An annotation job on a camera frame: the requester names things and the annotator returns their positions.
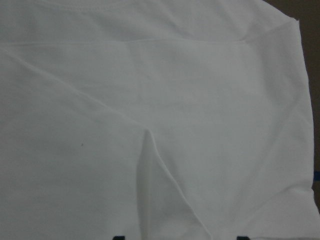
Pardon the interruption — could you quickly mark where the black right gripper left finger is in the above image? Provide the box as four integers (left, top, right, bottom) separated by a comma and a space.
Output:
112, 235, 125, 240

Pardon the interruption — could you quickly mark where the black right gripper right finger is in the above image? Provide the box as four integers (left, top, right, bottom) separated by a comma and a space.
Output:
236, 236, 249, 240

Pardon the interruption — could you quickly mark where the white long-sleeve printed shirt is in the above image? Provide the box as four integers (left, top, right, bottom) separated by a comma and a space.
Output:
0, 0, 320, 240

